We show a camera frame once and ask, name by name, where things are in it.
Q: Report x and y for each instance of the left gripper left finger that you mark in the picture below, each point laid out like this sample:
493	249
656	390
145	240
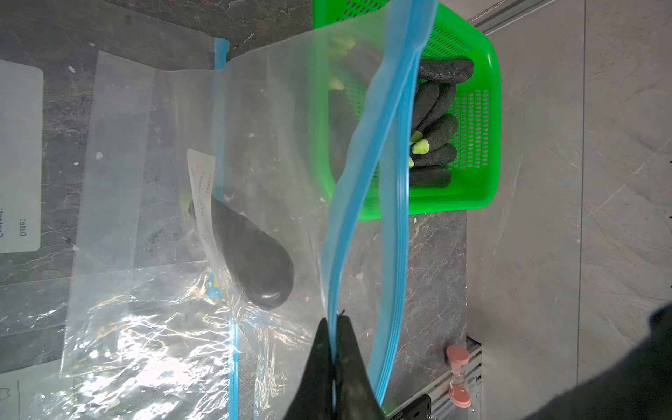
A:
314	398

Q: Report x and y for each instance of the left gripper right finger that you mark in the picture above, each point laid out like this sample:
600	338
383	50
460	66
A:
355	398

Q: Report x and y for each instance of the dark eggplant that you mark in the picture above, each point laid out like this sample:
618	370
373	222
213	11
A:
259	265

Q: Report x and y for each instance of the clear zip-top bag blue zipper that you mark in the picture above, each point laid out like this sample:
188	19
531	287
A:
247	134

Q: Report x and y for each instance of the pink sand timer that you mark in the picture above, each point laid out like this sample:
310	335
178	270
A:
458	392

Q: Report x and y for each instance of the green plastic basket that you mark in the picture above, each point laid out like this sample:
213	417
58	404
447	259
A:
455	139

